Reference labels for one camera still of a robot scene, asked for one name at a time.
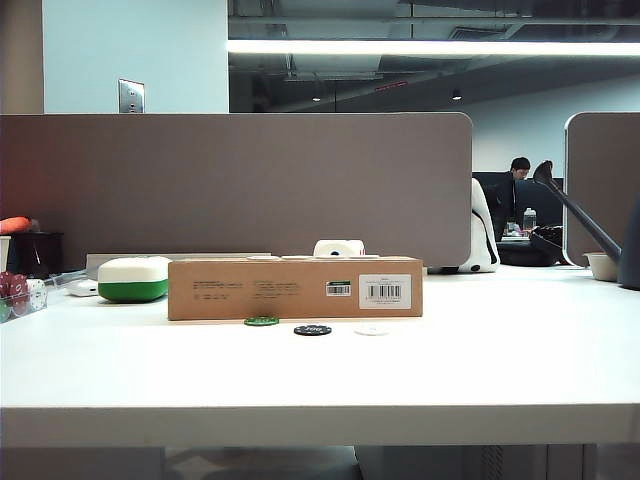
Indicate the green poker chip 20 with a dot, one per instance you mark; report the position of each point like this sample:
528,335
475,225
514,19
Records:
261,320

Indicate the brown cardboard box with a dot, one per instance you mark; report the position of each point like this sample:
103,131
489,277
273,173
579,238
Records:
280,307

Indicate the black poker chip 100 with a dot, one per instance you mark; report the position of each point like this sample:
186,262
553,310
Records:
314,330

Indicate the white poker chip in case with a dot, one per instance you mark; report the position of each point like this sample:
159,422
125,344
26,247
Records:
36,296

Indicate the clear plastic chip case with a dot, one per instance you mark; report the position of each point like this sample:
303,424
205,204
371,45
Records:
22,312

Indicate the red poker chip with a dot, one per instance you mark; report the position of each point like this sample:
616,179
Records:
17,289

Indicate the wide grey desk divider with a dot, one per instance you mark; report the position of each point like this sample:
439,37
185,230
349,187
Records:
240,185

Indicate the white and black plush toy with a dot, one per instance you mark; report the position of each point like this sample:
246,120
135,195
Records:
482,240

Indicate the red ceiling sign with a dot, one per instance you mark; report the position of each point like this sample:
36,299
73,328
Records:
391,85

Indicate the black computer monitor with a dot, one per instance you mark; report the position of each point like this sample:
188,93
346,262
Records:
487,179

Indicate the white and green container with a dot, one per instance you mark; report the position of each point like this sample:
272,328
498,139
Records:
132,280

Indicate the person in dark jacket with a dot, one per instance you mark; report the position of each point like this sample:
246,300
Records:
507,197

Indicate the black ceiling spot lamp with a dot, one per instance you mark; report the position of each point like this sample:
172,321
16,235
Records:
456,93

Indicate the black bag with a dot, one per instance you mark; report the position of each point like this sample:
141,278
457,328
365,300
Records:
530,252

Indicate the clear drink bottle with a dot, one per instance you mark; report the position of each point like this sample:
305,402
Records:
530,220

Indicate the long ceiling light strip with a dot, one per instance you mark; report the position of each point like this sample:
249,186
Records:
425,47

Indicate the small white earbud case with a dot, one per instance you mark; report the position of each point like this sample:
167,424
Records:
82,288

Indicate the black cup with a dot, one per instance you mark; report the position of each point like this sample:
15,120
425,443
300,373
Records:
37,255

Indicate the beige paper bowl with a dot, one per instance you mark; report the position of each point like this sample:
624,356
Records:
602,267

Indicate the narrow grey desk divider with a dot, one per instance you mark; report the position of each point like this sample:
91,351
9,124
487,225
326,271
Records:
602,185

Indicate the dark grey watering can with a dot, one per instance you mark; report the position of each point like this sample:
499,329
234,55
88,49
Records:
630,250

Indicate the white paper cup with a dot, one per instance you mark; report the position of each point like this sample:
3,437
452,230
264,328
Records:
4,252

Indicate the metal wall switch plate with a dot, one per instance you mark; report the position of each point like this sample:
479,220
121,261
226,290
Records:
131,96

